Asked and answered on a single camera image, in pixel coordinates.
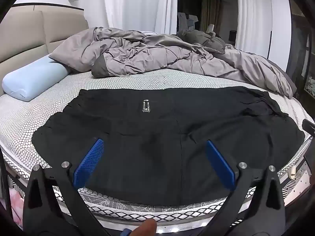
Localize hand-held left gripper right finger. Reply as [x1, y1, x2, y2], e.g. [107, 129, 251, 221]
[197, 140, 286, 236]

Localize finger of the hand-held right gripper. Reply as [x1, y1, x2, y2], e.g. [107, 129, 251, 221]
[303, 119, 315, 133]

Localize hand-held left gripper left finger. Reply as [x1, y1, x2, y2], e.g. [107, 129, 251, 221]
[23, 138, 109, 236]

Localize black pants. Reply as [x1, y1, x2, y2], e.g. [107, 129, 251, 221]
[32, 86, 306, 207]

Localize person's left hand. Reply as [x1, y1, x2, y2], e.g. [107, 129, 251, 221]
[130, 219, 157, 236]

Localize dark glass cabinet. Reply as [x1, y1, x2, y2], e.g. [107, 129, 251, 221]
[288, 0, 315, 100]

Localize white honeycomb mattress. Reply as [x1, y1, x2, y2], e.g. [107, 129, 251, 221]
[0, 67, 315, 225]

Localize pink cloth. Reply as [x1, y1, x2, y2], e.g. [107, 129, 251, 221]
[10, 189, 26, 223]

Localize light blue pillow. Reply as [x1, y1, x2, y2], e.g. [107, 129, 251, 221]
[2, 55, 72, 102]

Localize white wardrobe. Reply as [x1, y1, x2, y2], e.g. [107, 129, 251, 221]
[267, 0, 292, 65]

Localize dark grey quilted blanket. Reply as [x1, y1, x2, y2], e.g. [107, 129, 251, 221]
[172, 29, 226, 54]

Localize grey quilted duvet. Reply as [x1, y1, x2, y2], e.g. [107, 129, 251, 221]
[48, 27, 297, 98]

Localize beige padded headboard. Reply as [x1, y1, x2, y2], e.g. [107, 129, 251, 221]
[0, 4, 89, 96]

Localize brown curtain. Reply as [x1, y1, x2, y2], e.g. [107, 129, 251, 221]
[200, 0, 222, 31]

